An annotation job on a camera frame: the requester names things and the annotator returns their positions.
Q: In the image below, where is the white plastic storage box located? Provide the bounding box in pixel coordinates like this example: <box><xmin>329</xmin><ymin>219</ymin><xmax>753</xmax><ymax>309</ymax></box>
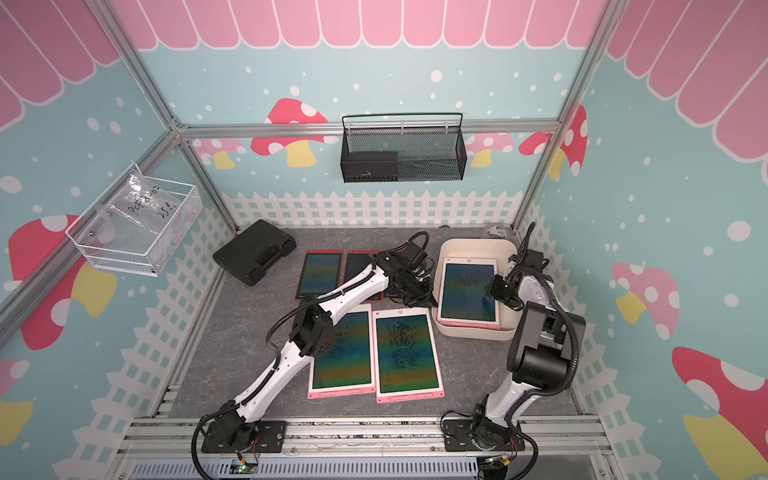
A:
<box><xmin>432</xmin><ymin>239</ymin><xmax>521</xmax><ymax>341</ymax></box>

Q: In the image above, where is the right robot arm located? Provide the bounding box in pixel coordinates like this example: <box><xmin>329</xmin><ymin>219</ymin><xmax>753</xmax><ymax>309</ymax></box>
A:
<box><xmin>470</xmin><ymin>223</ymin><xmax>586</xmax><ymax>450</ymax></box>

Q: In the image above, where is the pink frame writing tablet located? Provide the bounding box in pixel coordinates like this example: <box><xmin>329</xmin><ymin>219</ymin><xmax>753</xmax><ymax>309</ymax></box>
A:
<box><xmin>373</xmin><ymin>308</ymin><xmax>445</xmax><ymax>404</ymax></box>

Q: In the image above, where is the clear tape roll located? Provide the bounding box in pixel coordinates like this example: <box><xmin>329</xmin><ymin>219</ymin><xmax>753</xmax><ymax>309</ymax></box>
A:
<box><xmin>481</xmin><ymin>224</ymin><xmax>513</xmax><ymax>240</ymax></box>

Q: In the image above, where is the black mesh wall basket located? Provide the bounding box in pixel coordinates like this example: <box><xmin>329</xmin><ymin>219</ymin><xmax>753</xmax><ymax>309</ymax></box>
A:
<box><xmin>341</xmin><ymin>112</ymin><xmax>468</xmax><ymax>182</ymax></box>

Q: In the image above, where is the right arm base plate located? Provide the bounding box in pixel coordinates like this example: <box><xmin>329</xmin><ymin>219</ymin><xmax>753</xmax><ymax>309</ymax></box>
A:
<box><xmin>440</xmin><ymin>418</ymin><xmax>526</xmax><ymax>452</ymax></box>

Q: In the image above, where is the black plastic tool case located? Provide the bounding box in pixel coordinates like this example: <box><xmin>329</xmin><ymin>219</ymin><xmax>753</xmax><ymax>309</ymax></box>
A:
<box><xmin>213</xmin><ymin>219</ymin><xmax>296</xmax><ymax>286</ymax></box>

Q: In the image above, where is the red frame writing tablet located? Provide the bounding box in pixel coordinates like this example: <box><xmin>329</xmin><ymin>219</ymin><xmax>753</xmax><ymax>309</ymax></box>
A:
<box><xmin>296</xmin><ymin>250</ymin><xmax>343</xmax><ymax>300</ymax></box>

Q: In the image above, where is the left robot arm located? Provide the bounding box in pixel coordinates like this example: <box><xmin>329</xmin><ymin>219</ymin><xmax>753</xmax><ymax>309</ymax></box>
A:
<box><xmin>190</xmin><ymin>231</ymin><xmax>437</xmax><ymax>461</ymax></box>

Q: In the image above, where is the black box in basket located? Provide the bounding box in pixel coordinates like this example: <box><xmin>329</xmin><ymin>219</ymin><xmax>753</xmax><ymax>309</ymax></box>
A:
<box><xmin>340</xmin><ymin>151</ymin><xmax>399</xmax><ymax>183</ymax></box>

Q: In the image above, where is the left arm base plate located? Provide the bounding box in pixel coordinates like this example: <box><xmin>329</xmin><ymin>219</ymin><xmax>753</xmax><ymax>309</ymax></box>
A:
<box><xmin>201</xmin><ymin>420</ymin><xmax>288</xmax><ymax>454</ymax></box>

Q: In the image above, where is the white wire wall basket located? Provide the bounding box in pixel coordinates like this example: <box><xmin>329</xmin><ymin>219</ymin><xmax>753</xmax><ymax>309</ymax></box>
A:
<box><xmin>64</xmin><ymin>163</ymin><xmax>204</xmax><ymax>278</ymax></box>

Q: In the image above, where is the clear plastic bag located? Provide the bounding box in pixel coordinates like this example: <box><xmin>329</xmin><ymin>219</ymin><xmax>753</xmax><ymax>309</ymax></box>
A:
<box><xmin>89</xmin><ymin>167</ymin><xmax>196</xmax><ymax>268</ymax></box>

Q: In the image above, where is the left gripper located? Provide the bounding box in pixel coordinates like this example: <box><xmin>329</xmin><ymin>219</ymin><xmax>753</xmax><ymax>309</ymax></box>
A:
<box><xmin>394</xmin><ymin>270</ymin><xmax>438</xmax><ymax>309</ymax></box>

